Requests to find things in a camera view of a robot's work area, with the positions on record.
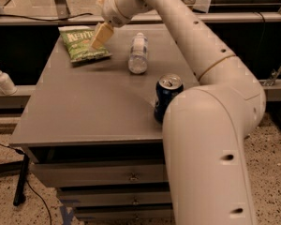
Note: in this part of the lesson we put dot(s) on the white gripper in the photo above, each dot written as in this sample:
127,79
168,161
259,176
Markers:
113,8

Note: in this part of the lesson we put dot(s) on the green jalapeno chip bag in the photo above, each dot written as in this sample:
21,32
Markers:
77,40

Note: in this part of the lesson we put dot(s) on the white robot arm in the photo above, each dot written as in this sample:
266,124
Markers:
204,127

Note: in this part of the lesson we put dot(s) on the clear plastic water bottle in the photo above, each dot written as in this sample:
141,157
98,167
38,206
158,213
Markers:
137,62

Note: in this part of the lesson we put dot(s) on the white pump dispenser bottle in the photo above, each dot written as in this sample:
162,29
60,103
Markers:
7,86

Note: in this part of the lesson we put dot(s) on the blue soda can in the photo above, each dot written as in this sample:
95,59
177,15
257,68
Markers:
167,88

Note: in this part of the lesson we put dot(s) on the grey drawer cabinet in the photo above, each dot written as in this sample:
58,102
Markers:
100,111

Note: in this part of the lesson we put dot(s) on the top grey drawer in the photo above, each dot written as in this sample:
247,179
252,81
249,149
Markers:
84,174

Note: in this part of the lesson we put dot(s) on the grey drawer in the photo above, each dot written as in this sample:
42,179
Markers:
84,174
106,196
162,210

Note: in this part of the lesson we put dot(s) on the black stand leg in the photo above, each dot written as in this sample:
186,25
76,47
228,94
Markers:
20,167

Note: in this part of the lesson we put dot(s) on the middle grey drawer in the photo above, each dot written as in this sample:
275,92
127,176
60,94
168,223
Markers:
106,196

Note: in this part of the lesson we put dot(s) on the bottom grey drawer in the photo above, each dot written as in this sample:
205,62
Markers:
162,210

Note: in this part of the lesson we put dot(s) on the metal frame rail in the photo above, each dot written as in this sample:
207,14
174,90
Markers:
240,17

